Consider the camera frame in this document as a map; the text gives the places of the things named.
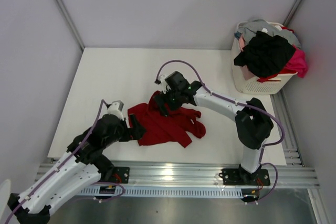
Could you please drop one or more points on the aluminium mounting rail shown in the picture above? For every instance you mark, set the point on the aluminium mounting rail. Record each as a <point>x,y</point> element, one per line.
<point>206,175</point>

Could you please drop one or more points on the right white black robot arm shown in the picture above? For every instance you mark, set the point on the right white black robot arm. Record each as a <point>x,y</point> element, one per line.
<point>252,124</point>

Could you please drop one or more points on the red t shirt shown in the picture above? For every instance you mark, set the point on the red t shirt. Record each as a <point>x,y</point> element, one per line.
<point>163,129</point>

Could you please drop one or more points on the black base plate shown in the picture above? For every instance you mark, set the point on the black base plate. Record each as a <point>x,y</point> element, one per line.
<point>119,175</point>
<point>240,177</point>

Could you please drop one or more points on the black garment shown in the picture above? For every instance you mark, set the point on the black garment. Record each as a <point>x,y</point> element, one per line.
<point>265,55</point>

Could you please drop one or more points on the white perforated laundry basket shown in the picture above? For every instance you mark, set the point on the white perforated laundry basket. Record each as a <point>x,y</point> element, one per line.
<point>244,80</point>

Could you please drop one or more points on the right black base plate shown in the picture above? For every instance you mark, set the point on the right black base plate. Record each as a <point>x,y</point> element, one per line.
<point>240,177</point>

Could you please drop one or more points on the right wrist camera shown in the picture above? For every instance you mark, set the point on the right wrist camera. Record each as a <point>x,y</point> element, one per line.
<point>161,82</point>

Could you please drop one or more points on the pink garment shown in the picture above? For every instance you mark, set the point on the pink garment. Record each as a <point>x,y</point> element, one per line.
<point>296,65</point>

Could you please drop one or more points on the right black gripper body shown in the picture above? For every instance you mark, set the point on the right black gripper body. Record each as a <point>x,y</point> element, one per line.
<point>171,97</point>

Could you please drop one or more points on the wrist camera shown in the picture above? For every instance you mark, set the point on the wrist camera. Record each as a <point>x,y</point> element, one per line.
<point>161,82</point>
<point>116,108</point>

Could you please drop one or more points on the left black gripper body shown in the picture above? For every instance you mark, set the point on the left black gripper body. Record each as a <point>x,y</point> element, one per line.
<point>129,135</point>

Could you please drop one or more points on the left aluminium corner post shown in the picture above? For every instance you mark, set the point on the left aluminium corner post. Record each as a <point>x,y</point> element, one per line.
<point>70,23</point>

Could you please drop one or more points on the grey garment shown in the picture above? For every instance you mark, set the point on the grey garment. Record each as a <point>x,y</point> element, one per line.
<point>248,30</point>

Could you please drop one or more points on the slotted cable duct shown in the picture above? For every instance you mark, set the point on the slotted cable duct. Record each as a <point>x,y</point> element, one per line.
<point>176,192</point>

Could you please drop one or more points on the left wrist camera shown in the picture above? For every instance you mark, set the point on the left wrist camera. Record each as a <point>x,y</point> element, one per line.
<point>116,108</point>

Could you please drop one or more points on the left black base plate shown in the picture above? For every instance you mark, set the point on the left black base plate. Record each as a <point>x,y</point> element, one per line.
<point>119,175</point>

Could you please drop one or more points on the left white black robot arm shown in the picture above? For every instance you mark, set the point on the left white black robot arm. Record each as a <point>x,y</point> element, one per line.
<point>82,165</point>

